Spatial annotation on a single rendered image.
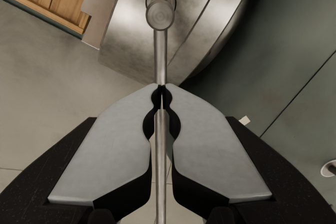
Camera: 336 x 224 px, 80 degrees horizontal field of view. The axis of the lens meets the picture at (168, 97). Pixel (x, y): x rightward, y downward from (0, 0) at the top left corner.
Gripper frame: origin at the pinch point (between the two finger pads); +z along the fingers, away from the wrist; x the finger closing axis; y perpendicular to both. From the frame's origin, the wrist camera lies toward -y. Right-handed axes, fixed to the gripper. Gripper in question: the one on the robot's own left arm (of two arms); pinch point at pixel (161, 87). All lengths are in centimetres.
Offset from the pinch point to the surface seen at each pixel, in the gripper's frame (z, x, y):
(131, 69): 17.3, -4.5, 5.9
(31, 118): 124, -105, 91
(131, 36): 14.3, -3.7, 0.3
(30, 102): 126, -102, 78
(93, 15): 25.0, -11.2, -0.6
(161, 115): 5.2, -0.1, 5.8
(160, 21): 4.9, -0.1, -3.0
